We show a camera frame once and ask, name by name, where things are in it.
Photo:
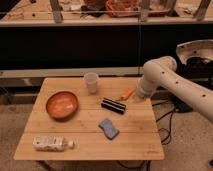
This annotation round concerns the translucent plastic cup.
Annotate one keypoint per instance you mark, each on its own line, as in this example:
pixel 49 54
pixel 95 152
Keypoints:
pixel 91 81

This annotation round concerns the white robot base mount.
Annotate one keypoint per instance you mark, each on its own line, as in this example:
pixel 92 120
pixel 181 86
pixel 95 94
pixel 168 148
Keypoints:
pixel 197 48

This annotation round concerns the orange bowl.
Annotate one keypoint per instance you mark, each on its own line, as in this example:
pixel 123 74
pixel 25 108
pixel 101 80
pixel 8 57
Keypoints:
pixel 62 105

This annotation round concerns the orange handled tool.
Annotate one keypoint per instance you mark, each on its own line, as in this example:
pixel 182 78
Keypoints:
pixel 124 96

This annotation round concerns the wooden folding table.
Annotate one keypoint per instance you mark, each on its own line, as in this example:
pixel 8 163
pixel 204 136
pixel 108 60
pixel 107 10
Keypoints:
pixel 138 137

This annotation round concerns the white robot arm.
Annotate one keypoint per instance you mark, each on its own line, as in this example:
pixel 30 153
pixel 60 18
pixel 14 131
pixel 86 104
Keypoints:
pixel 161 72

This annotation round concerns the white plastic bottle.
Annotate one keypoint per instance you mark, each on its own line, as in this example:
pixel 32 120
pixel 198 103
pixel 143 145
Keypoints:
pixel 52 143

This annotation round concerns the blue sponge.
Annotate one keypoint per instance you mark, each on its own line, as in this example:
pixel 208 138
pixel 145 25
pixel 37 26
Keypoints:
pixel 109 129

